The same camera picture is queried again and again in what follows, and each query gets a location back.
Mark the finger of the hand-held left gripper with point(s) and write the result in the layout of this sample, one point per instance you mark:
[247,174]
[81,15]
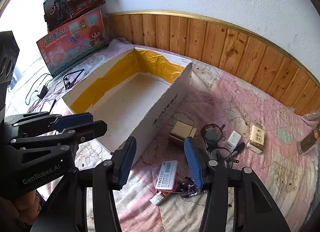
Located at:
[72,120]
[92,128]

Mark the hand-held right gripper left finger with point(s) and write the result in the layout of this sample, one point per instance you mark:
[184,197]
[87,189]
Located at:
[126,165]

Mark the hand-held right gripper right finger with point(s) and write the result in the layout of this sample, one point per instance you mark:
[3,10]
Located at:
[193,165]

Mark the purple and silver action figure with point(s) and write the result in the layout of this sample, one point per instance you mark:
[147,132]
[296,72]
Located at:
[188,187]

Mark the white and red staples box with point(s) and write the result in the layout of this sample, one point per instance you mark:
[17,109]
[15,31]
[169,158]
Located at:
[167,175]

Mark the black-framed glasses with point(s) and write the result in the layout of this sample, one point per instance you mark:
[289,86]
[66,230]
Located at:
[222,155]

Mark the green tape roll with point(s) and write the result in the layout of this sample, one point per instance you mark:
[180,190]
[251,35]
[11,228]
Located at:
[212,135]

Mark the small gold box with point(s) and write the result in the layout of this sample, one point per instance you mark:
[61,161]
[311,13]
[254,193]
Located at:
[181,132]

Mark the black marker pen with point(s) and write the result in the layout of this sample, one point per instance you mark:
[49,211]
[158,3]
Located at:
[237,150]

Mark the small red and white packet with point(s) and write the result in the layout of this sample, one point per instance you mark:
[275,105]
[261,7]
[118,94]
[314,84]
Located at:
[160,198]

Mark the white cardboard box yellow tape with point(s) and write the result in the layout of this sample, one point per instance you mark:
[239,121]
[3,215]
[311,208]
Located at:
[130,97]

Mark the gold and white tissue pack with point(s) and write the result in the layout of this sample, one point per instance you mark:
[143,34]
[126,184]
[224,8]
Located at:
[256,138]

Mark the person's left hand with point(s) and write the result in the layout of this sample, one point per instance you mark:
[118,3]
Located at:
[17,209]

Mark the black neckband earphones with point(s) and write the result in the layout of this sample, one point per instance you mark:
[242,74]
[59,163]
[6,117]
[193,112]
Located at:
[67,81]

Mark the white charger plug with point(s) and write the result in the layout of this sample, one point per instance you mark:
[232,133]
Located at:
[233,140]

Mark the pink printed blanket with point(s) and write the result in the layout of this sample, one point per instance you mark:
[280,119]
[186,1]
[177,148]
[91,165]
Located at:
[250,184]

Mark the pink washing machine toy box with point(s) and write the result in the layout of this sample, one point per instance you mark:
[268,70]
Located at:
[72,39]

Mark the glass bottle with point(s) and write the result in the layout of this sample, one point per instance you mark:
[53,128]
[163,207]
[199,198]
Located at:
[308,142]

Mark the clear bubble wrap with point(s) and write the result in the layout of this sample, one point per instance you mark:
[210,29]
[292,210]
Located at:
[312,116]

